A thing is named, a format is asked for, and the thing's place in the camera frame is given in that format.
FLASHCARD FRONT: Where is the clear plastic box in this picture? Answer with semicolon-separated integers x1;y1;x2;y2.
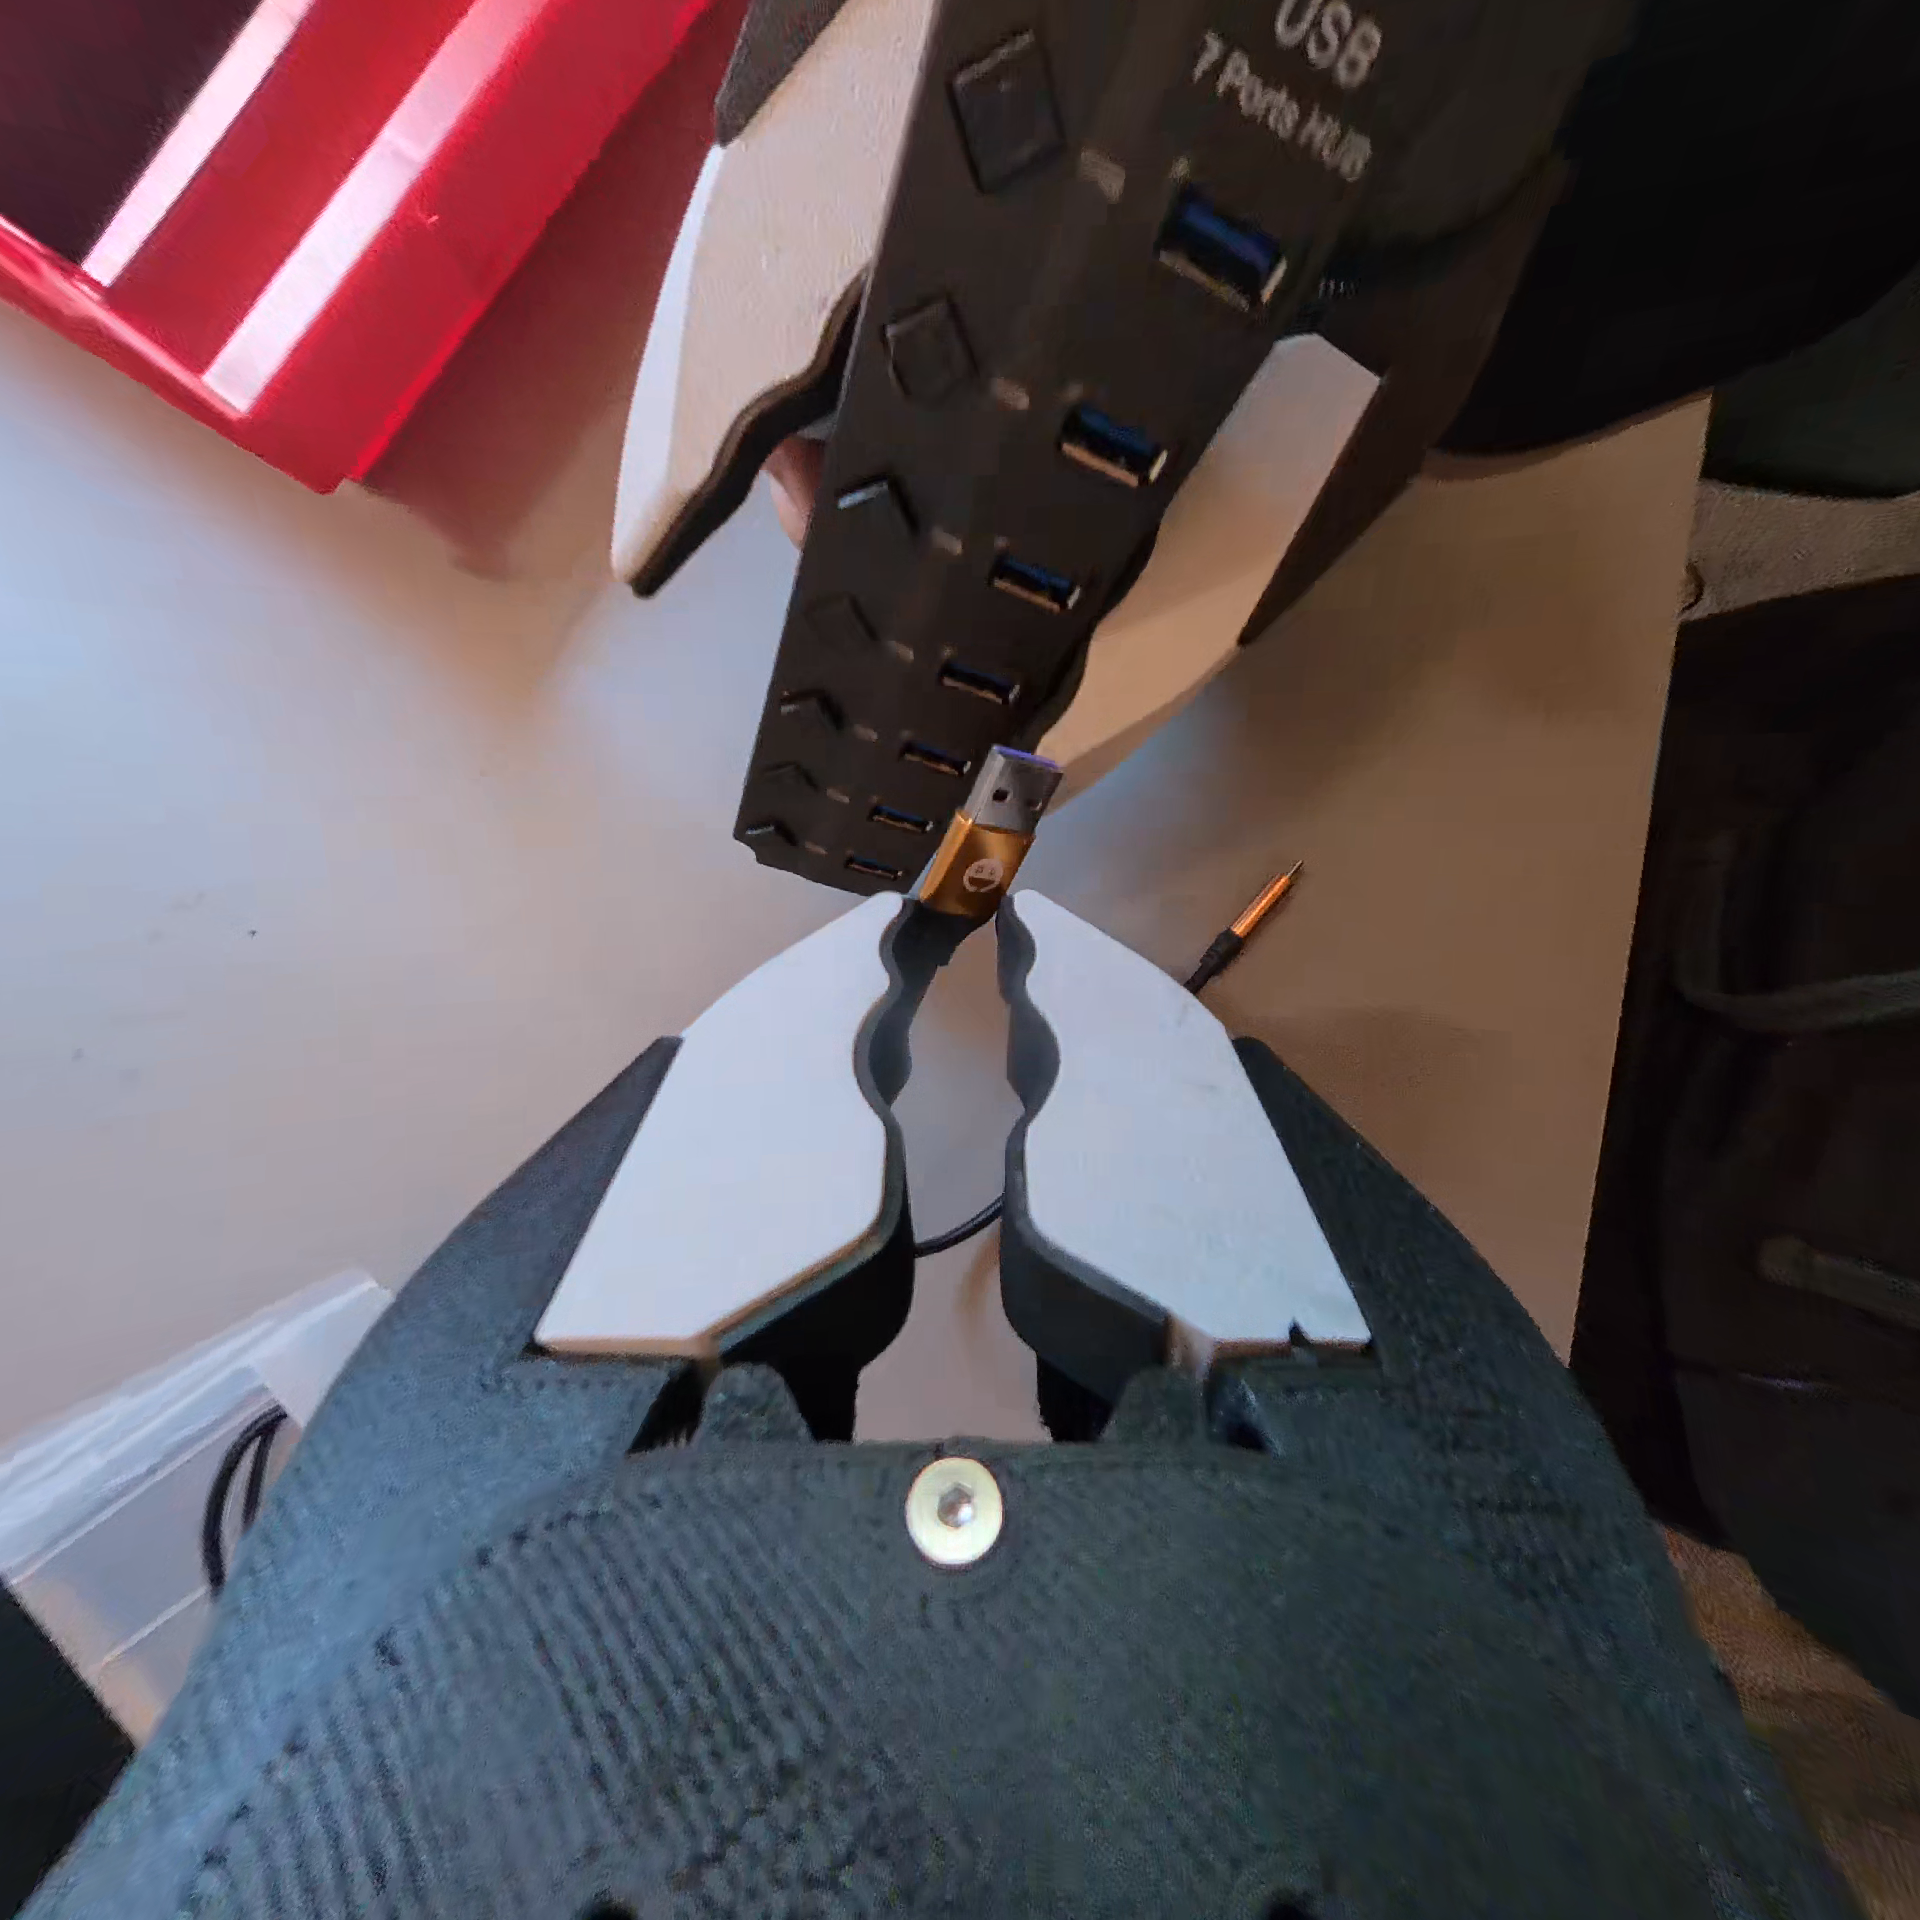
0;1271;391;1742

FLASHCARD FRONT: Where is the black braided usb cable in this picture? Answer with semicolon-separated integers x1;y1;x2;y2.
898;744;1312;992

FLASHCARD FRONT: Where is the thin black cable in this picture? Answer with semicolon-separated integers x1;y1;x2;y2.
194;1402;301;1603

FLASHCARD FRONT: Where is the black object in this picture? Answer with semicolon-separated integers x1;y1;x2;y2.
0;1582;141;1920

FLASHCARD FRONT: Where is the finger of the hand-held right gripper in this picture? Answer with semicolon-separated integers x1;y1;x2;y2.
613;0;937;601
1039;333;1448;802

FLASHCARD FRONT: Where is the red plastic bin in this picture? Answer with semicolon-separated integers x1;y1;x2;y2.
0;0;704;494

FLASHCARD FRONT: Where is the black usb hub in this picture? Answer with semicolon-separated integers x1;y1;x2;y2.
727;0;1523;897

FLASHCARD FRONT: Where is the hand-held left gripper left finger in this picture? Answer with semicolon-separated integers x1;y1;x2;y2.
531;897;914;1402

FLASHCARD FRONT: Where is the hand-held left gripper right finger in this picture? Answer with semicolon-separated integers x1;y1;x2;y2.
998;886;1374;1445

